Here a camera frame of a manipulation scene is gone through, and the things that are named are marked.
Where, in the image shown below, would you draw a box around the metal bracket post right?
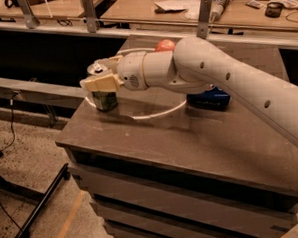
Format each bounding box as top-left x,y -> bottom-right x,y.
197,0 -> 212,39

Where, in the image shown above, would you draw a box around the green soda can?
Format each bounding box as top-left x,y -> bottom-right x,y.
87,62 -> 117,111

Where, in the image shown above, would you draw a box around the black metal stand leg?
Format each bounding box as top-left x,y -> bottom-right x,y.
14,163 -> 71,238

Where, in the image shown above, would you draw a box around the black floor cable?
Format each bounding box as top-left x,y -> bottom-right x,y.
0,91 -> 37,238

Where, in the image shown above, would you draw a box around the grey drawer cabinet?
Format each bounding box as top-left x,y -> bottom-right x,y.
49,26 -> 298,238

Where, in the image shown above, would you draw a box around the blue Pepsi can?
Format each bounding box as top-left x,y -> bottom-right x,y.
187,85 -> 230,110

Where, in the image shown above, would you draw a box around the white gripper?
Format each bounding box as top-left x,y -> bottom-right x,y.
80,51 -> 147,92

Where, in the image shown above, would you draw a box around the metal bracket post middle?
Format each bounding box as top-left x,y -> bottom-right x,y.
82,0 -> 98,33

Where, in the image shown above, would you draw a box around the grey handheld tool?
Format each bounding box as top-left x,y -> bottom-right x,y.
211,0 -> 231,22

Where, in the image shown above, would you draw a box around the red apple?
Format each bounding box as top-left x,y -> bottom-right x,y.
154,39 -> 175,52

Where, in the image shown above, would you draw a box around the metal bracket post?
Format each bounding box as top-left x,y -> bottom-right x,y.
17,0 -> 40,29
82,0 -> 98,33
197,0 -> 212,39

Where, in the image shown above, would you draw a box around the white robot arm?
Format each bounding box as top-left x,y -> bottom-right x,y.
80,37 -> 298,147

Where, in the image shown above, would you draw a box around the white papers on desk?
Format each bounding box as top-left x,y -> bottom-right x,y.
154,0 -> 200,13

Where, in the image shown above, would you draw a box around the dark round cup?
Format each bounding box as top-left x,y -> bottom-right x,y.
265,2 -> 283,18

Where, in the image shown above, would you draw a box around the metal bracket post left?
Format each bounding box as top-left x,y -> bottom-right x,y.
17,0 -> 40,29

